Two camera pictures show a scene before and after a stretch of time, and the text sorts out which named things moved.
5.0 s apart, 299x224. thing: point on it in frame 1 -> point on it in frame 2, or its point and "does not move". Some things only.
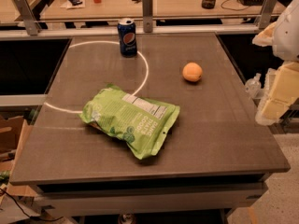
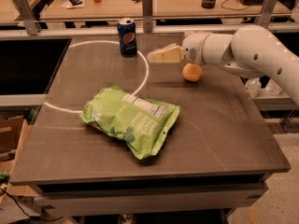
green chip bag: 140,122 does not move
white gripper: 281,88 -> 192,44
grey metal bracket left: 30,22 does not move
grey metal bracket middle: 148,11 does not move
